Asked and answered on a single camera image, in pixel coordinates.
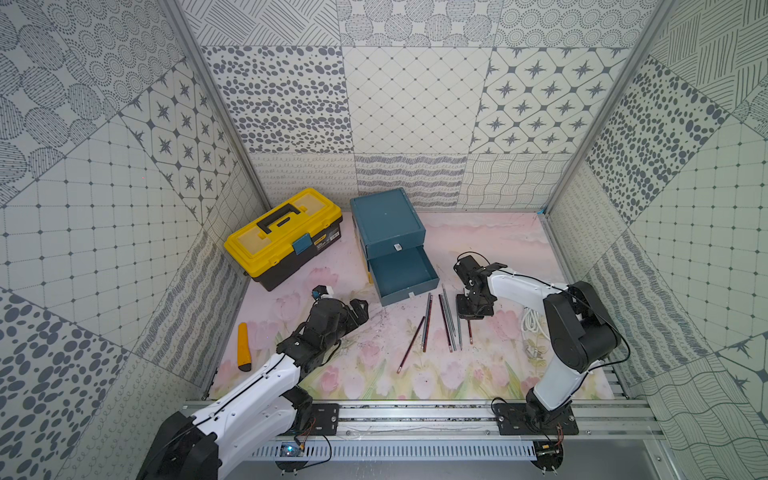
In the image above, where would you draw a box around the yellow black toolbox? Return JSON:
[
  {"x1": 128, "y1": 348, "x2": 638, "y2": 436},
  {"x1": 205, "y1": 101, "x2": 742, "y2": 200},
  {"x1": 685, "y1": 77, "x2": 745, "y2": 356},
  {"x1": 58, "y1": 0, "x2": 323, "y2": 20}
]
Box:
[{"x1": 224, "y1": 188, "x2": 343, "y2": 291}]

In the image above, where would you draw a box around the teal drawer cabinet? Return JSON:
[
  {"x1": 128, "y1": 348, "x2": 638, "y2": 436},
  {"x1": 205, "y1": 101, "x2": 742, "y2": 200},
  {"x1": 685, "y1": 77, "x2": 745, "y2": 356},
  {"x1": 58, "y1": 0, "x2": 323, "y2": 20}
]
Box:
[{"x1": 350, "y1": 188, "x2": 426, "y2": 260}]

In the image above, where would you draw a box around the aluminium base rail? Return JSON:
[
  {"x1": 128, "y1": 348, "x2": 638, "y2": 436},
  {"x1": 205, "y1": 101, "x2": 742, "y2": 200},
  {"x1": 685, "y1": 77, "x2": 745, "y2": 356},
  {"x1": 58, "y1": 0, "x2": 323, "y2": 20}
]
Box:
[{"x1": 251, "y1": 398, "x2": 661, "y2": 436}]

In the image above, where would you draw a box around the grey green pencil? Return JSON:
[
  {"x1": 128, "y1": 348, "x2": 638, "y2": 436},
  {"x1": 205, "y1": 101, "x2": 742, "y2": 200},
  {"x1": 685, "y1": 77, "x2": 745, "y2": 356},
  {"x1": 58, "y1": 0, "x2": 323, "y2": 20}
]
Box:
[{"x1": 442, "y1": 285, "x2": 463, "y2": 351}]

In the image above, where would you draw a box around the teal drawer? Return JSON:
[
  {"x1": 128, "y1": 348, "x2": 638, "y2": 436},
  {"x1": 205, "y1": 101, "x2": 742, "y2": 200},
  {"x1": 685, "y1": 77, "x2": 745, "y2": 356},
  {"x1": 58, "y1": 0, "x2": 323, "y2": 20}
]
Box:
[{"x1": 368, "y1": 246, "x2": 439, "y2": 307}]

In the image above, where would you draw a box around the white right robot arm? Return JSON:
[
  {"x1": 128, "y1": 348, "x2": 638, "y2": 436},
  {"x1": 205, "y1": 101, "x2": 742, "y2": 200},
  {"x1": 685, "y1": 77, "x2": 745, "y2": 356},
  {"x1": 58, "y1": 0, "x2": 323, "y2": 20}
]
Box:
[{"x1": 453, "y1": 253, "x2": 623, "y2": 436}]

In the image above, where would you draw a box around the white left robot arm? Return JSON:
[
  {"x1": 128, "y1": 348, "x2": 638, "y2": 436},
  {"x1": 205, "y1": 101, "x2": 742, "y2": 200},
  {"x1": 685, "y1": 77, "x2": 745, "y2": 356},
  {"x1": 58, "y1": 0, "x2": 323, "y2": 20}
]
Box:
[{"x1": 136, "y1": 291, "x2": 369, "y2": 479}]

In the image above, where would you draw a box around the red black pencil beside green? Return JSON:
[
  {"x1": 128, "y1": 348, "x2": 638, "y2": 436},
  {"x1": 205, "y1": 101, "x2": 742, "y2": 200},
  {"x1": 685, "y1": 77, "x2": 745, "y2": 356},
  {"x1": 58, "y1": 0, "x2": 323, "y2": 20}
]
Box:
[{"x1": 422, "y1": 292, "x2": 434, "y2": 354}]

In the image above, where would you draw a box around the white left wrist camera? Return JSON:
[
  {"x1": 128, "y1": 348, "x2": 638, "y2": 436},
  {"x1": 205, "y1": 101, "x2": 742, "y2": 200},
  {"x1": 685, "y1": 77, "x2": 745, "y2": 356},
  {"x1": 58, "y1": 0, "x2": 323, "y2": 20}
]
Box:
[{"x1": 311, "y1": 285, "x2": 333, "y2": 302}]

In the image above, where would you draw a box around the orange object at wall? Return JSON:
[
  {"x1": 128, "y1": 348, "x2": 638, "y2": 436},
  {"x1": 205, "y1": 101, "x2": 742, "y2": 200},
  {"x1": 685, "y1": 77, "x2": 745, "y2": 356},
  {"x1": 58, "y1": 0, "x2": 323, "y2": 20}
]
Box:
[{"x1": 236, "y1": 322, "x2": 252, "y2": 372}]

